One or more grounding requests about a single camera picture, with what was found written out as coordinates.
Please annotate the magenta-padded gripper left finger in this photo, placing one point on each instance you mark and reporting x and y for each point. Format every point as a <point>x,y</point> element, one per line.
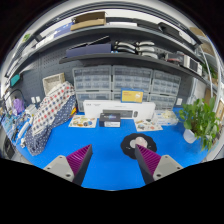
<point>61,166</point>

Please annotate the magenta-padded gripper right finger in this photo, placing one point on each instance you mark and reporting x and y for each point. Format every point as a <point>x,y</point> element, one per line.
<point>165,165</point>

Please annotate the black scalloped mouse pad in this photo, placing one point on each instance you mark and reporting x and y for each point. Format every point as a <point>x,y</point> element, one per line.
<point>127,146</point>

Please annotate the navy polka dot cloth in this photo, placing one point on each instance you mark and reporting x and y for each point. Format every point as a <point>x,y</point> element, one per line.
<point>38,140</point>

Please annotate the colourful sticker sheet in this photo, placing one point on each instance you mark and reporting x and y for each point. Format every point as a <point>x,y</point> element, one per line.
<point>82,121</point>
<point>148,125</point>

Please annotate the white glove box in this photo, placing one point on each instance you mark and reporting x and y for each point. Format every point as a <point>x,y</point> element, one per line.
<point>166,117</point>

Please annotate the white tube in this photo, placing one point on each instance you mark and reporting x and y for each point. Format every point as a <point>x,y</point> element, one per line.
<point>25,128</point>

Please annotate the potted green plant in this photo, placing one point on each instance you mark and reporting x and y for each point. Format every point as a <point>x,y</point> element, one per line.
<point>198,120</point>

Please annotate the red blue plaid cloth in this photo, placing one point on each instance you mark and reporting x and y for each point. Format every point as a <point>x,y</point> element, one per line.
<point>51,105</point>

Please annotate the grey small-parts drawer cabinet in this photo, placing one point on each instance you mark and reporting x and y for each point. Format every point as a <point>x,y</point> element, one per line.
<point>166,83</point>
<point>91,78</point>
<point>115,96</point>
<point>163,102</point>
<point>131,77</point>
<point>95,96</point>

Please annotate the small black box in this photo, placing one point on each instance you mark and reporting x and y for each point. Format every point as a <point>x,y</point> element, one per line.
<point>109,119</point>

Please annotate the white keyboard box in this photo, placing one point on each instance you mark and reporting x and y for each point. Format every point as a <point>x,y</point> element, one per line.
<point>95,106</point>

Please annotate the purple bag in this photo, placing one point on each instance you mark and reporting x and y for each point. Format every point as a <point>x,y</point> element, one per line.
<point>18,106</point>

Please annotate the yellow and blue box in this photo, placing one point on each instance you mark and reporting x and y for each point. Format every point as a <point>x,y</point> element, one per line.
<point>131,96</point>

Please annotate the white woven basket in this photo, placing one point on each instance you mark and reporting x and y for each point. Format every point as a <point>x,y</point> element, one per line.
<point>51,81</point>

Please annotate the teal object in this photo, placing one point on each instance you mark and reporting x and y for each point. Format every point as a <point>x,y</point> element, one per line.
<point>15,80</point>

